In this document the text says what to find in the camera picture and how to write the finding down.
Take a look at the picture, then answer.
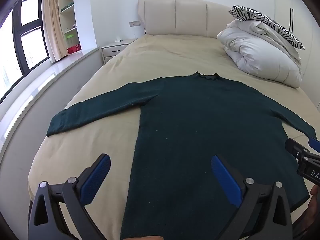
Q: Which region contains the red box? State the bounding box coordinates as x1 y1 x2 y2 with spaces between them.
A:
67 44 81 55

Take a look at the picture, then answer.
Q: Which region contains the cream padded headboard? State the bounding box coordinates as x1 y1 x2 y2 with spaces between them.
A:
138 0 240 39

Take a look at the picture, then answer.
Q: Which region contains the person's right hand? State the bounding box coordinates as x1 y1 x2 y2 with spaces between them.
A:
309 187 320 222

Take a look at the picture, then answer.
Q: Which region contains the white wardrobe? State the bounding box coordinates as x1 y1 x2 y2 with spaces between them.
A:
274 0 320 98

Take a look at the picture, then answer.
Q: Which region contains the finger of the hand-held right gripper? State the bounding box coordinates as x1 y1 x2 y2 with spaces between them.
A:
308 136 320 153
285 138 311 161

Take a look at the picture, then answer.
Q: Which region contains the white wall shelf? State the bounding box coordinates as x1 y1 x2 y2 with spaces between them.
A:
58 0 82 55

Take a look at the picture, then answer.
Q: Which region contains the bed with beige sheet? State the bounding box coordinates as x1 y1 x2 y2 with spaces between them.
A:
27 34 320 240

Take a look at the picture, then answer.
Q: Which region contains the black framed window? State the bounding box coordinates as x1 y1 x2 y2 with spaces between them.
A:
0 0 50 103

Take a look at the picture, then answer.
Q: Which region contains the white nightstand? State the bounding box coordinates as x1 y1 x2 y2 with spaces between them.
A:
101 39 137 64

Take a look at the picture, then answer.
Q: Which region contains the beige curtain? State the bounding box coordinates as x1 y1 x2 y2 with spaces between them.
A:
41 0 68 62

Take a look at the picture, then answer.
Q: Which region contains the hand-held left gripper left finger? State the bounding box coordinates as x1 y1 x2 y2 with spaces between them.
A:
28 153 112 240

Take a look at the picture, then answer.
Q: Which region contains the white window ledge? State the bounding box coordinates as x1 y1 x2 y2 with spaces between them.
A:
0 47 104 170

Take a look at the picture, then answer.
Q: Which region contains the dark green sweater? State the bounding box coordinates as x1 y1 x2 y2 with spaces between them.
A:
47 71 317 240

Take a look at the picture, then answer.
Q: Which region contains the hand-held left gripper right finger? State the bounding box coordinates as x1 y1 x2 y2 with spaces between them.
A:
211 154 293 240

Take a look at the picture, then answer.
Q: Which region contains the white folded duvet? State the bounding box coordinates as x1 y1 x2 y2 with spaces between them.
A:
216 19 303 88

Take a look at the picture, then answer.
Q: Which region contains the zebra print pillow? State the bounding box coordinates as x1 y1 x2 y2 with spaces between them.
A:
229 5 305 50

